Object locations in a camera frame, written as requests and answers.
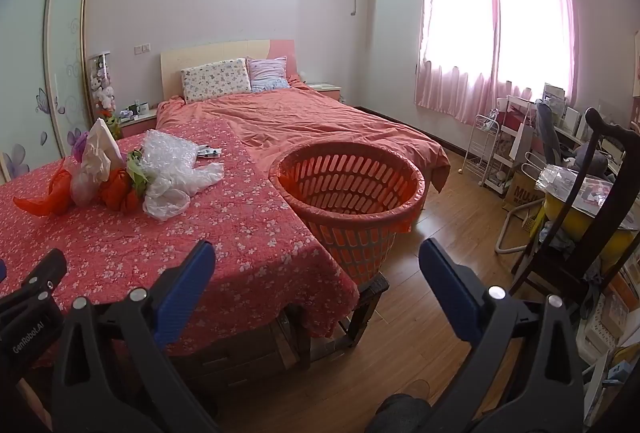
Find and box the clear plastic bag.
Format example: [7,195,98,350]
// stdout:
[142,160,225,221]

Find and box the person's dark trouser leg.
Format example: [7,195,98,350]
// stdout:
[374,393,433,433]

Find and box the dark wooden drawer table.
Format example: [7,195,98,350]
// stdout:
[167,313,293,396]

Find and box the white wire rack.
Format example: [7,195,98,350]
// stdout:
[462,113,501,187]

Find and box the glass door floral wardrobe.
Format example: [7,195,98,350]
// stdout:
[0,0,94,185]

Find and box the pink curtain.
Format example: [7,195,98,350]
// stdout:
[414,0,584,126]

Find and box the yellow plastic basin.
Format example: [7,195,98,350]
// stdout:
[536,162,640,260]

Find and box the floral print pillow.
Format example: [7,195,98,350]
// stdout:
[181,58,252,103]

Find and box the cluttered desk with books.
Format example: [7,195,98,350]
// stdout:
[540,82,640,174]

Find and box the small orange plastic bag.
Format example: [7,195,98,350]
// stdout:
[100,167,146,214]

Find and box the plush toy display tube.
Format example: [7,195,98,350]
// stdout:
[87,53,119,119]

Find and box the brown paper bag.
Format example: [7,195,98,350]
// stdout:
[502,166,547,215]

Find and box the white pink plastic bag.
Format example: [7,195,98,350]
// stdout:
[70,118,126,206]

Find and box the pink nightstand with cups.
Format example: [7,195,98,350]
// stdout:
[118,100,159,139]

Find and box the clear bubble wrap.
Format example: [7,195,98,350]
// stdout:
[140,129,202,175]

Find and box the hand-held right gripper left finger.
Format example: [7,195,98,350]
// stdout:
[50,239,221,433]

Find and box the dark wooden stool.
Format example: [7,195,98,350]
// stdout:
[294,270,391,370]

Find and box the beige pink headboard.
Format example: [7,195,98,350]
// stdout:
[160,39,297,101]

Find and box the white shelf trolley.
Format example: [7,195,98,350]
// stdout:
[492,96,540,194]

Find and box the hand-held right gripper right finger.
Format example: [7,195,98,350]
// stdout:
[419,238,586,433]

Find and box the grey office chair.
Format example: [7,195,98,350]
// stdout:
[535,100,581,166]

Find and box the dark wooden chair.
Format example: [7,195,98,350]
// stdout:
[509,108,640,311]

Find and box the orange plastic laundry basket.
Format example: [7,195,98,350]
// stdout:
[269,142,427,285]

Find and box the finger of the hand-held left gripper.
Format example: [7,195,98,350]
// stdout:
[0,248,68,314]

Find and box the large orange plastic bag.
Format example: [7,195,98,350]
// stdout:
[12,160,76,217]

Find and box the pink striped pillow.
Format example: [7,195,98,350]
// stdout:
[246,57,291,93]

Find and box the red floral table cloth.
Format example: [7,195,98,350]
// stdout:
[0,117,361,366]

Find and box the bed with salmon duvet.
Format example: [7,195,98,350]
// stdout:
[156,78,451,194]

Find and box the white metal tube frame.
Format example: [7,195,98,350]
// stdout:
[496,197,547,257]

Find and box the stack of storage boxes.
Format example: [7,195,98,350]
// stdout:
[575,253,640,431]

